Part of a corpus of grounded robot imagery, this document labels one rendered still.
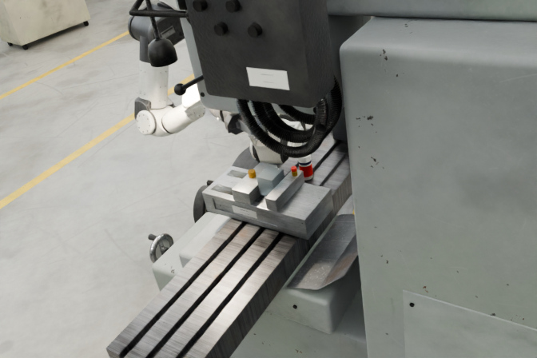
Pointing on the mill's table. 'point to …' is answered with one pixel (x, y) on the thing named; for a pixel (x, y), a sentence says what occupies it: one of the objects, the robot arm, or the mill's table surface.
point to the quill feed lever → (186, 85)
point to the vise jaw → (249, 186)
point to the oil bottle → (306, 167)
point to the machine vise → (272, 204)
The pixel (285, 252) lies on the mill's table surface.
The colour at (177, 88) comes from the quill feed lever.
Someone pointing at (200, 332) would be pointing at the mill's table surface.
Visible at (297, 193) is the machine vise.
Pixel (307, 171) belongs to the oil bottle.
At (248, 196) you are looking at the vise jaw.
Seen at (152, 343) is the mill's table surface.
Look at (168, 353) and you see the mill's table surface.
